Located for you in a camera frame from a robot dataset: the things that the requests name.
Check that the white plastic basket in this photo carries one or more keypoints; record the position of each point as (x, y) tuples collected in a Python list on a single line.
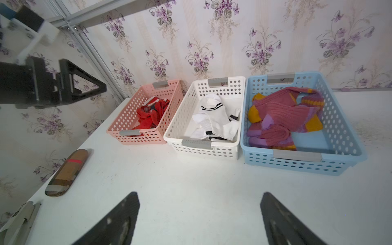
[(231, 90)]

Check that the purple striped sock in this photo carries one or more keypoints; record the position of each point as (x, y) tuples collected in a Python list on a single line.
[(275, 117)]

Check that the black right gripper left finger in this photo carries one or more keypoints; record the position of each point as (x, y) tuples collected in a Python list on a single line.
[(117, 227)]

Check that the white ankle sock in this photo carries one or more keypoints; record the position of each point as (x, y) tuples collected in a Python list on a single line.
[(215, 122)]

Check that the grey black stapler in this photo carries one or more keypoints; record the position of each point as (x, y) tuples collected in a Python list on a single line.
[(18, 227)]

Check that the brown plaid glasses case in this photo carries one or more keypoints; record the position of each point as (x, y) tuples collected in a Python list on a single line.
[(66, 174)]

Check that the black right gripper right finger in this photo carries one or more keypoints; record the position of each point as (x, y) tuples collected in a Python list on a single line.
[(282, 226)]

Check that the blue plastic basket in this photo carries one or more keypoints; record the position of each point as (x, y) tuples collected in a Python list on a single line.
[(329, 151)]

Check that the plain red sock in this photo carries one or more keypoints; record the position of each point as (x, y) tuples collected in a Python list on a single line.
[(151, 112)]

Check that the pink plastic basket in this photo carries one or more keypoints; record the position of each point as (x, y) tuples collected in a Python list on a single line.
[(122, 127)]

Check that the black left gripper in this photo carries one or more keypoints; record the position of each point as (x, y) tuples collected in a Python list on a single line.
[(31, 85)]

